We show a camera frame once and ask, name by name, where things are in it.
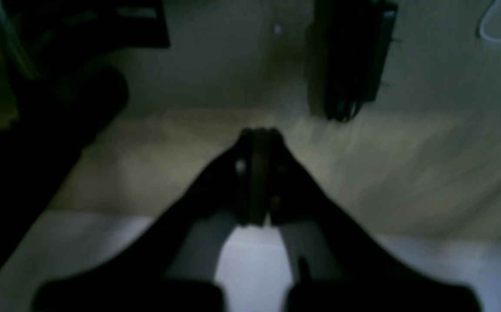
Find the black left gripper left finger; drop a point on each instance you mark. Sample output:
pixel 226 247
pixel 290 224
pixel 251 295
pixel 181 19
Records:
pixel 171 266

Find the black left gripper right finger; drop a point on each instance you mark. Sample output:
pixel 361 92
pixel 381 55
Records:
pixel 339 267

